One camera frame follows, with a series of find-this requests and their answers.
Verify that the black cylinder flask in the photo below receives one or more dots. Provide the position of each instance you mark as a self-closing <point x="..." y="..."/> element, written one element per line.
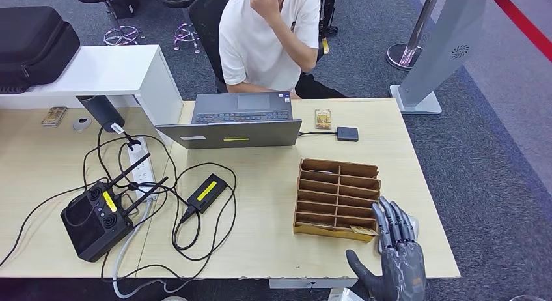
<point x="101" y="112"/>

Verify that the grey laptop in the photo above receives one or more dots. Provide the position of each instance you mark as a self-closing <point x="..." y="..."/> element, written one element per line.
<point x="233" y="134"/>

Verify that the white raised shelf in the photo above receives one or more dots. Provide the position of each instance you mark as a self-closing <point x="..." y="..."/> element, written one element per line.
<point x="95" y="69"/>

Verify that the gold card in clear sleeve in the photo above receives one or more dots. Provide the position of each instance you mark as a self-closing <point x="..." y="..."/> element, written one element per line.
<point x="54" y="116"/>

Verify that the chrome stanchion post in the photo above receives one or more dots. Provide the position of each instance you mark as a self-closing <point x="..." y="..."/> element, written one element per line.
<point x="404" y="55"/>

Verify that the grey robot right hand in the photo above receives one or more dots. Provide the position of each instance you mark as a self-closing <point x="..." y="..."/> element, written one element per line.
<point x="403" y="269"/>

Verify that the red barrier belt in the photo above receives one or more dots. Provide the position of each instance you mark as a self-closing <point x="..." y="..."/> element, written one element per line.
<point x="524" y="22"/>

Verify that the gold hotel key card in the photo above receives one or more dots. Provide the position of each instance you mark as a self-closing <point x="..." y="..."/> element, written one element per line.
<point x="364" y="231"/>
<point x="312" y="225"/>

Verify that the black remote controller with antennas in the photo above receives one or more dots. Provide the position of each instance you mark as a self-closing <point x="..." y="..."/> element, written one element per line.
<point x="91" y="229"/>

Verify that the wooden card slot rack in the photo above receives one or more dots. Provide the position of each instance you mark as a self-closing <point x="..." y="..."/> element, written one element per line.
<point x="336" y="195"/>

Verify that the small black square device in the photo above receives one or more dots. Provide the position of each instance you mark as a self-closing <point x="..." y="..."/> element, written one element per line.
<point x="347" y="133"/>

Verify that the person's left forearm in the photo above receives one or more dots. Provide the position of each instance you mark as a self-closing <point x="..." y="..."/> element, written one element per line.
<point x="295" y="42"/>

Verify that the person's left hand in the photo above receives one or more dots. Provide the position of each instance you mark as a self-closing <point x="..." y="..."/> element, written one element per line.
<point x="266" y="3"/>

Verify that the silver kiosk stand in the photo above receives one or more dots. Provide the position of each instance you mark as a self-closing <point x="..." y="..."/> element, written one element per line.
<point x="445" y="40"/>

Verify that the white power strip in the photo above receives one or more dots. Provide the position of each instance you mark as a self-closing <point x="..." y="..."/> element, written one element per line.
<point x="142" y="171"/>

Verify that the black adapter with yellow label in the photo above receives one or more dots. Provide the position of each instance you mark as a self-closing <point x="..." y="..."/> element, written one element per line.
<point x="206" y="193"/>

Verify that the black carrying case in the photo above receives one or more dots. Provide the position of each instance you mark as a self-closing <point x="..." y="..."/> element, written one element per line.
<point x="32" y="45"/>

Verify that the person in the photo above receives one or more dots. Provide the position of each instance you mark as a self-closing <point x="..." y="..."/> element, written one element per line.
<point x="258" y="48"/>

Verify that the person's right forearm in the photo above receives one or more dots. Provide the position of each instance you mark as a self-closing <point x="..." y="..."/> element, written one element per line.
<point x="250" y="88"/>

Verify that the humanoid robot on stand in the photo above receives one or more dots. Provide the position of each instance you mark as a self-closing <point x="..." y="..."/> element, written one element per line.
<point x="330" y="10"/>

